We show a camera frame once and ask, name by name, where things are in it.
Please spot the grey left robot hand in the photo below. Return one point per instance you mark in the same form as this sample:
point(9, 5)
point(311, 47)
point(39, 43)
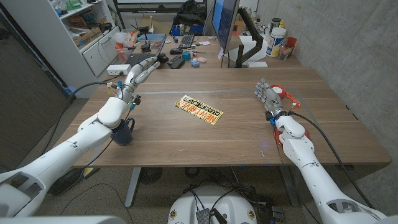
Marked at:
point(136, 76)

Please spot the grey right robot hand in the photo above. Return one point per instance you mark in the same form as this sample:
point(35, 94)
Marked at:
point(272, 99)

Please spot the yellow new driver bumper sticker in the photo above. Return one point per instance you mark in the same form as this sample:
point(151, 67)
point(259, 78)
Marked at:
point(199, 109)

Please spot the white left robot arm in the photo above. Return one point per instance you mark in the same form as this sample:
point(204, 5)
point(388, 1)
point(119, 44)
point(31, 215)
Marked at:
point(62, 155)

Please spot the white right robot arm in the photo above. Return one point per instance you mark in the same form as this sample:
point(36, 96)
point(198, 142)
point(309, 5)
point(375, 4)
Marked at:
point(317, 180)

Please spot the dark blue mug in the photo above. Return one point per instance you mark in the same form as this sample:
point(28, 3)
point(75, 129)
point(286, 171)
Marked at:
point(122, 137)

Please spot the white power strip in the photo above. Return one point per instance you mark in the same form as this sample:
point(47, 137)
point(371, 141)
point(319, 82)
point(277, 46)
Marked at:
point(118, 69)

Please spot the open laptop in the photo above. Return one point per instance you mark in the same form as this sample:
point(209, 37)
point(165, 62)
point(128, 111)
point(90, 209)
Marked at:
point(152, 42)

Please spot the flat white box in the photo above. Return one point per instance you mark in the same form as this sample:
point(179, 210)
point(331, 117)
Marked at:
point(257, 64)

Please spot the red round disc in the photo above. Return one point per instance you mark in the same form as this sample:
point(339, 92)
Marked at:
point(277, 139)

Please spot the black case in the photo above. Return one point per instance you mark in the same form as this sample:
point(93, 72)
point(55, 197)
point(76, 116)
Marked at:
point(178, 63)

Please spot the black computer mouse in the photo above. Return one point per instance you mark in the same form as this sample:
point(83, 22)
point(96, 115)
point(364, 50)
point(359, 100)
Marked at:
point(176, 51)

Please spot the small blue cube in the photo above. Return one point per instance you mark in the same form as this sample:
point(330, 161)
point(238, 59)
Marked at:
point(186, 56)

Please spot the red plastic cup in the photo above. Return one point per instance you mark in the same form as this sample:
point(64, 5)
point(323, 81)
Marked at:
point(289, 46)

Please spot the white wipes canister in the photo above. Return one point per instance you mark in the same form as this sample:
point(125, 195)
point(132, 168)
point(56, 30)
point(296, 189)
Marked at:
point(275, 42)

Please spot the white paper sheet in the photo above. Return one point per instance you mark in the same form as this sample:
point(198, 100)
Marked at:
point(248, 46)

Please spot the small blue white object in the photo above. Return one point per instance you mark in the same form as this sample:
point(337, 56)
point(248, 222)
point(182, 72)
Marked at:
point(195, 63)

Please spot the black keyboard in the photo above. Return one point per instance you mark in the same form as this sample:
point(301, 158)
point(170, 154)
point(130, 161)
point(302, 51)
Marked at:
point(186, 41)

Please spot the cardboard box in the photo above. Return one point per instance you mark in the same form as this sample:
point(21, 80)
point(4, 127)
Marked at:
point(87, 37)

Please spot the small pink object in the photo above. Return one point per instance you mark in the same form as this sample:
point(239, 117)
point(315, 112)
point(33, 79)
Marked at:
point(202, 60)

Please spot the blue storage bin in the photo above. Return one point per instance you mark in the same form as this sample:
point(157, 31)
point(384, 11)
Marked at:
point(196, 29)

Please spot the yellow bottle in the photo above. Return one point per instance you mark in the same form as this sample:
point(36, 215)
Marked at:
point(282, 24)

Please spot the white shelf cabinet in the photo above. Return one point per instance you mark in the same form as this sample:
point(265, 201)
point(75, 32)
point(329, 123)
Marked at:
point(62, 46)

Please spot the black backpack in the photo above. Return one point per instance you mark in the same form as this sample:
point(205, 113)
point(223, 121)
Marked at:
point(189, 14)

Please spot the grey table leg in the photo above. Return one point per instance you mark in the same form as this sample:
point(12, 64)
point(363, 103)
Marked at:
point(289, 186)
point(133, 186)

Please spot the computer monitor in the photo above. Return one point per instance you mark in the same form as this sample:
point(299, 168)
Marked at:
point(224, 21)

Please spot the round black floor fan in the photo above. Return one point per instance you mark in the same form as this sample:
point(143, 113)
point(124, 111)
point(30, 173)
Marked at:
point(150, 175)

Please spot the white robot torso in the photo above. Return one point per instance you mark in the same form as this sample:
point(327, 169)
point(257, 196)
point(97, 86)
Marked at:
point(230, 205)

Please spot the black leather shoe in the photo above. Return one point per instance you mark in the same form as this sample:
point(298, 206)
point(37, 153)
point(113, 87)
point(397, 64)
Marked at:
point(65, 183)

